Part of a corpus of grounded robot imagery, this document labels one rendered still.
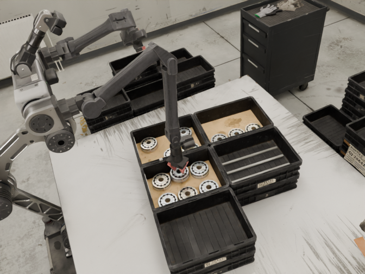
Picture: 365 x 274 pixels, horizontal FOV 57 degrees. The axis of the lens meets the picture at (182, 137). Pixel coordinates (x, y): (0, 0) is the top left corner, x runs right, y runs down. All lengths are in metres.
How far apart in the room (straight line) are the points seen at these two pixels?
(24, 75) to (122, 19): 0.51
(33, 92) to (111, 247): 0.88
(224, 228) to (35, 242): 1.73
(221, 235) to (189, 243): 0.15
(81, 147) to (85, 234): 0.68
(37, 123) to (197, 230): 0.86
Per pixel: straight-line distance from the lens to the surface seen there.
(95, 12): 4.61
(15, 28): 4.45
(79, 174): 2.24
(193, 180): 1.83
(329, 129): 2.98
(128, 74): 1.43
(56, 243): 2.58
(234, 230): 1.66
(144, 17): 4.82
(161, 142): 2.06
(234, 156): 1.94
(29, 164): 3.56
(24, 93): 1.50
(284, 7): 3.37
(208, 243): 1.63
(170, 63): 1.44
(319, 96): 3.74
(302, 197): 1.95
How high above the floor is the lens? 2.27
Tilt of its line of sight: 44 degrees down
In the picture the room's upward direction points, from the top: 9 degrees counter-clockwise
